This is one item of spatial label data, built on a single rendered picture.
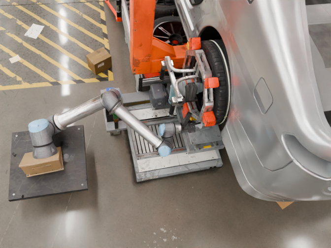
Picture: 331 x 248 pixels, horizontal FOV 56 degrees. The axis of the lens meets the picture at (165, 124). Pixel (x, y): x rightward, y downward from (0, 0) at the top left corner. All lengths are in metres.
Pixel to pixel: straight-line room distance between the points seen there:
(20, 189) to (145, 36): 1.55
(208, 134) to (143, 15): 1.25
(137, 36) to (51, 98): 1.32
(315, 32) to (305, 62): 1.35
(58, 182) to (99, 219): 0.49
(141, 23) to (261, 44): 1.05
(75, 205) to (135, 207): 0.52
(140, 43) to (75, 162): 1.12
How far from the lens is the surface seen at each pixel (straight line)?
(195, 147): 2.97
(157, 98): 2.91
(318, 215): 3.34
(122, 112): 2.34
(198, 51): 2.34
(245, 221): 3.02
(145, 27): 2.51
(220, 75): 2.20
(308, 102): 1.58
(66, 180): 2.69
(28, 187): 2.74
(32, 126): 2.58
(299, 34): 1.71
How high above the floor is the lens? 2.78
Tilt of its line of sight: 59 degrees down
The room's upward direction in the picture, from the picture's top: 11 degrees clockwise
